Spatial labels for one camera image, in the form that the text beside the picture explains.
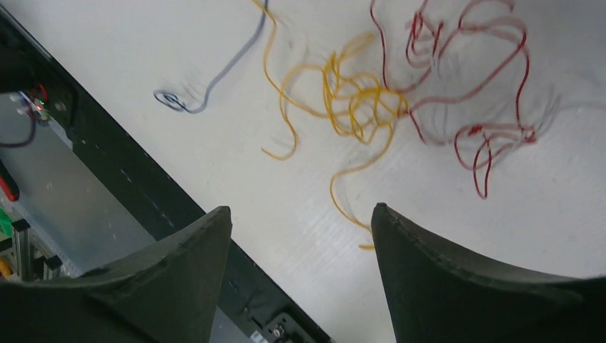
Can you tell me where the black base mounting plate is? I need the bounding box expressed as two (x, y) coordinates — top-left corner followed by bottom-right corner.
(1, 9), (329, 342)

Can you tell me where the yellow thin cable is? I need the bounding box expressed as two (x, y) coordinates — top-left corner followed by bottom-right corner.
(251, 0), (410, 251)

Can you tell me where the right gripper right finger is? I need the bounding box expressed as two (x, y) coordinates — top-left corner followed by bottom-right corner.
(371, 203), (605, 342)

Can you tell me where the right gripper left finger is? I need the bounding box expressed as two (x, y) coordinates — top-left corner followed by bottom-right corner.
(1, 206), (232, 342)

